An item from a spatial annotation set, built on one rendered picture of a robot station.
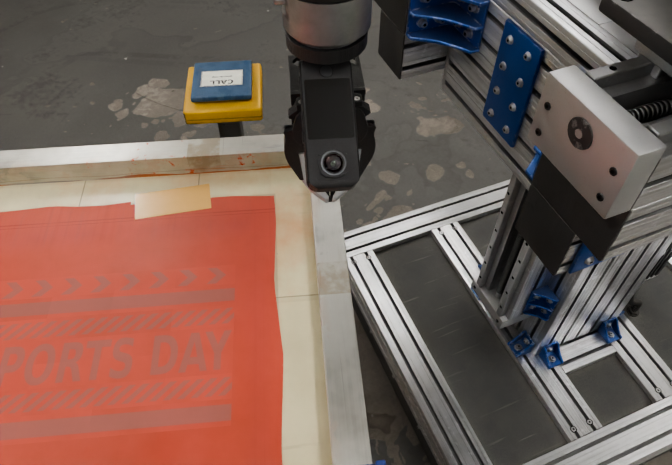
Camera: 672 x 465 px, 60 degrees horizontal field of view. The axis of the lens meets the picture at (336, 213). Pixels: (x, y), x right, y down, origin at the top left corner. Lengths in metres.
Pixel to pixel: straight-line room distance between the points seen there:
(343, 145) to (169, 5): 2.81
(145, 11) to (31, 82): 0.70
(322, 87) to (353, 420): 0.33
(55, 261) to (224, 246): 0.22
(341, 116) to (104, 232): 0.44
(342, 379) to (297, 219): 0.26
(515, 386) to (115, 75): 2.11
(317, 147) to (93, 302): 0.40
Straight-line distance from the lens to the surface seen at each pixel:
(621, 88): 0.68
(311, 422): 0.66
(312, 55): 0.50
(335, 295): 0.69
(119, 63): 2.90
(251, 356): 0.69
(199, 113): 1.00
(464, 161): 2.30
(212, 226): 0.81
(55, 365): 0.75
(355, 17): 0.48
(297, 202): 0.82
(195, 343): 0.71
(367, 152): 0.59
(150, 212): 0.85
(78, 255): 0.83
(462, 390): 1.52
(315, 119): 0.50
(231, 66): 1.05
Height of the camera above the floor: 1.57
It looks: 50 degrees down
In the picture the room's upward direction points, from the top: straight up
